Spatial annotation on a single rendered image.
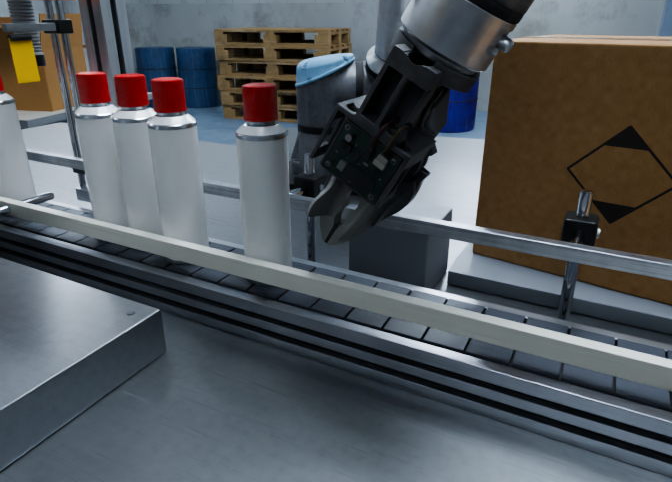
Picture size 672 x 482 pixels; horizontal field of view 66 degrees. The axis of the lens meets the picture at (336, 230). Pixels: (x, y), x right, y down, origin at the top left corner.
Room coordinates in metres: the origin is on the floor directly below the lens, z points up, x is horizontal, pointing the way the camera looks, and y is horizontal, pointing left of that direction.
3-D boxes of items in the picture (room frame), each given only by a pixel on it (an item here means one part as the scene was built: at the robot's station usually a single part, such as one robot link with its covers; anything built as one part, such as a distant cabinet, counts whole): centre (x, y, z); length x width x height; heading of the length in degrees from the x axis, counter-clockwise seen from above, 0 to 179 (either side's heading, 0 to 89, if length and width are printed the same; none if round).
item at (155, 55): (7.31, 2.14, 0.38); 1.06 x 0.64 x 0.77; 73
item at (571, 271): (0.44, -0.23, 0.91); 0.07 x 0.03 x 0.17; 152
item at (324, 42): (6.53, 0.59, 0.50); 1.41 x 1.01 x 1.00; 72
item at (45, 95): (2.35, 1.32, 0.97); 0.51 x 0.42 x 0.37; 169
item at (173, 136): (0.56, 0.18, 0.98); 0.05 x 0.05 x 0.20
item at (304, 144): (1.08, 0.02, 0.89); 0.15 x 0.15 x 0.10
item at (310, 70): (1.08, 0.02, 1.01); 0.13 x 0.12 x 0.14; 91
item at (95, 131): (0.63, 0.28, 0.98); 0.05 x 0.05 x 0.20
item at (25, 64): (0.70, 0.40, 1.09); 0.03 x 0.01 x 0.06; 152
